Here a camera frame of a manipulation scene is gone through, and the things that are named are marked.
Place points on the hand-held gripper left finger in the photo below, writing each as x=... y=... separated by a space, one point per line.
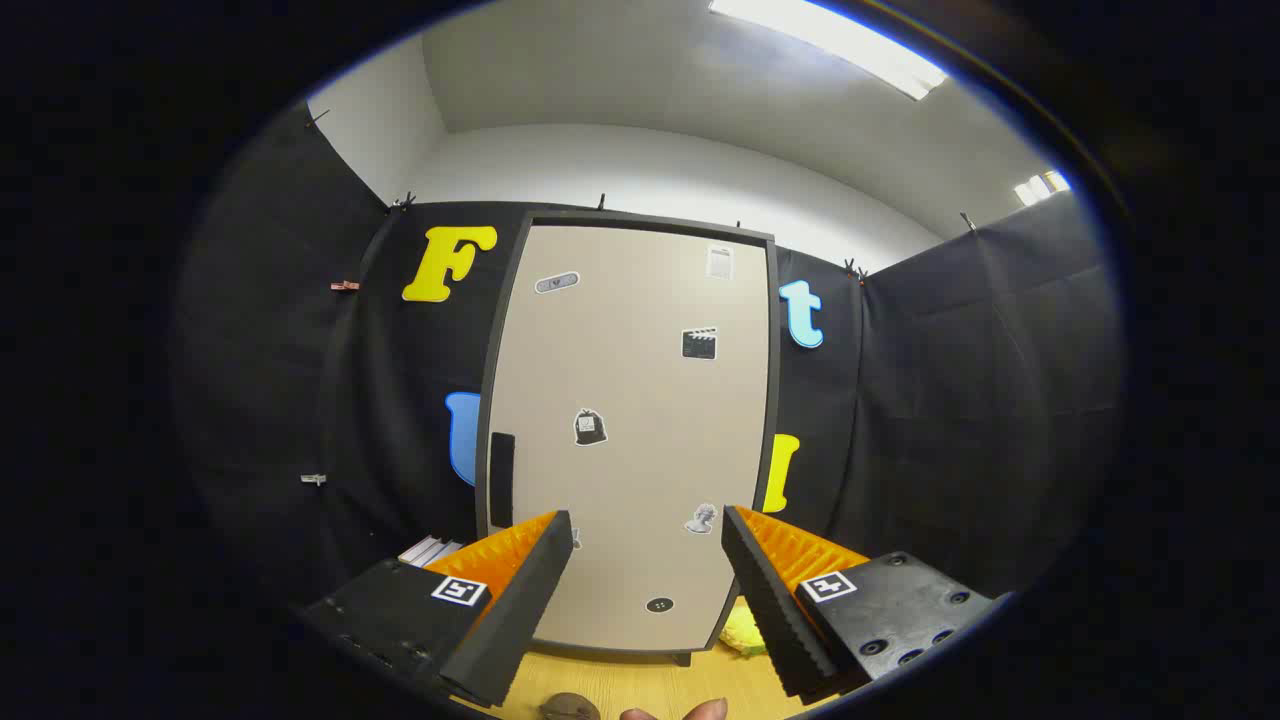
x=520 y=610

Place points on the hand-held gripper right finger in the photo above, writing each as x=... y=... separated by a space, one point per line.
x=775 y=610

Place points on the grey shoe cabinet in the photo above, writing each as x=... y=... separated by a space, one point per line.
x=773 y=400

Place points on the beige shoe cabinet door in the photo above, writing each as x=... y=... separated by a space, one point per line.
x=640 y=400

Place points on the yellow cloth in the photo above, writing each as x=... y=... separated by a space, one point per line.
x=745 y=632

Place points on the white book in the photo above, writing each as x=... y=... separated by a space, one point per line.
x=420 y=550

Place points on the black backdrop cloth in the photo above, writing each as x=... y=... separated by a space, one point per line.
x=950 y=400

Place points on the small ceiling light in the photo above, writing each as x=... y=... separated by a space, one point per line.
x=1042 y=187

